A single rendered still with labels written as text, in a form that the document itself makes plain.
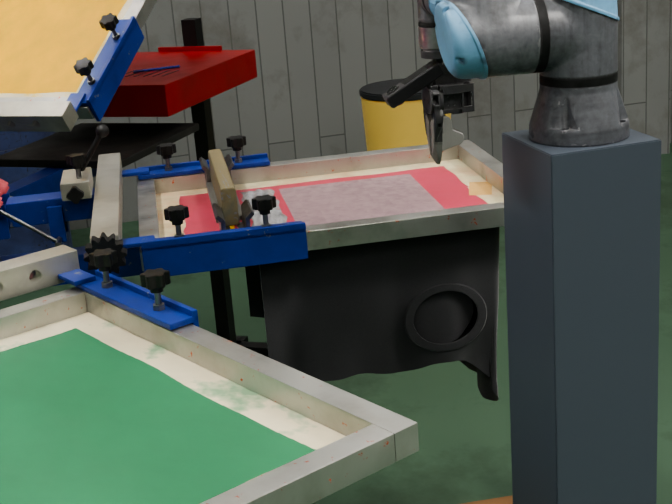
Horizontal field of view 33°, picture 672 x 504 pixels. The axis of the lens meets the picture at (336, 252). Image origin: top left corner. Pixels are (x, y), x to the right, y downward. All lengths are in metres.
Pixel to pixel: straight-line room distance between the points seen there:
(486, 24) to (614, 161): 0.28
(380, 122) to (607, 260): 3.48
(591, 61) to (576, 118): 0.08
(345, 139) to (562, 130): 4.45
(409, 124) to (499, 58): 3.47
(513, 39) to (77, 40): 1.57
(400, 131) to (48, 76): 2.50
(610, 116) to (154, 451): 0.82
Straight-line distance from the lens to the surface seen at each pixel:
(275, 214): 2.35
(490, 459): 3.35
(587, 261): 1.76
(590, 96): 1.74
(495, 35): 1.68
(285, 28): 5.98
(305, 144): 6.09
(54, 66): 2.98
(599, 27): 1.73
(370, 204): 2.38
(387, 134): 5.18
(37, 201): 2.35
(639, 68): 6.53
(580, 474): 1.90
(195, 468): 1.38
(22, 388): 1.68
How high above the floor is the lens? 1.60
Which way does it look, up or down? 18 degrees down
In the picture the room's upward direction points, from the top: 4 degrees counter-clockwise
